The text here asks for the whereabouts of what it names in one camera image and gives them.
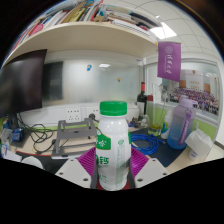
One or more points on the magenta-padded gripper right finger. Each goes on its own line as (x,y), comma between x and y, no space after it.
(152,171)

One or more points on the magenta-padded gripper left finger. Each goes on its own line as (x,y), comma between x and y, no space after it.
(73,171)

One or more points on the white green-capped drink bottle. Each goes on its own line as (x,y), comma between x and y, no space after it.
(113,146)

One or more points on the purple translucent water bottle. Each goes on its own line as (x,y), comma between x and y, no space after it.
(180,123)

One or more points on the dark blue pad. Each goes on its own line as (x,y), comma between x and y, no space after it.
(166,157)

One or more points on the black desk mat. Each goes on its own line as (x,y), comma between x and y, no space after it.
(50,163)

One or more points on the flat round red coaster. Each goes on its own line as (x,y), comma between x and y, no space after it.
(129,187)

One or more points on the green translucent cup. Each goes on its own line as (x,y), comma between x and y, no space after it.
(155,130)

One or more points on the grey metal laptop stand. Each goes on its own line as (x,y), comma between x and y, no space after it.
(70,128)

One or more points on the white tissue pack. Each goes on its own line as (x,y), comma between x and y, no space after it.
(199,143)

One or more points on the white jar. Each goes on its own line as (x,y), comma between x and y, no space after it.
(133,111)

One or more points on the small blue device box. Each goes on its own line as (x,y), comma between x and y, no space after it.
(17,135)

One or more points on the dark wine bottle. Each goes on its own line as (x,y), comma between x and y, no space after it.
(142,100)

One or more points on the group photo poster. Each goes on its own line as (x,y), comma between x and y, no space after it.
(196,96)

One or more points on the black computer monitor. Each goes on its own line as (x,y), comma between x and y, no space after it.
(20,83)

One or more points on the purple pennant flag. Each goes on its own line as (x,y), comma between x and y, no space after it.
(169,61)

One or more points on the white shelf with books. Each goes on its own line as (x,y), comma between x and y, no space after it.
(93,36)

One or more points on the ceiling light panels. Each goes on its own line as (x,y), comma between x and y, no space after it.
(163,31)

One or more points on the white wall socket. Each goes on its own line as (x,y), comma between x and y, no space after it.
(73,114)
(94,112)

